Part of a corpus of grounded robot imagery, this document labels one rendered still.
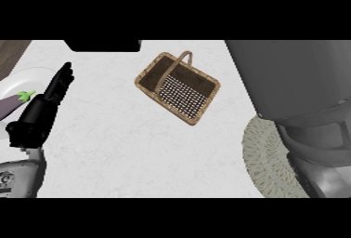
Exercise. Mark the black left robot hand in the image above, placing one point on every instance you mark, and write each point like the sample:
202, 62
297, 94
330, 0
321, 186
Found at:
39, 110

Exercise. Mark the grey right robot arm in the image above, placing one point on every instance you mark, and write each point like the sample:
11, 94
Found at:
296, 80

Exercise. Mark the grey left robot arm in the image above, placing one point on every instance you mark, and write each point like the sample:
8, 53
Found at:
20, 176

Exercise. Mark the brown wicker basket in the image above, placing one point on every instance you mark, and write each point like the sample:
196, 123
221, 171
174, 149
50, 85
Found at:
178, 89

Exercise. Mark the purple eggplant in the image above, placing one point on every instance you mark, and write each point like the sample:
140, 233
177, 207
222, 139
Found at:
10, 103

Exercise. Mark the white plate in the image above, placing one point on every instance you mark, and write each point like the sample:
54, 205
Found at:
26, 79

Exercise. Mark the black appliance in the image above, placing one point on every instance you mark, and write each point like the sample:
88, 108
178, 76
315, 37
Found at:
101, 45

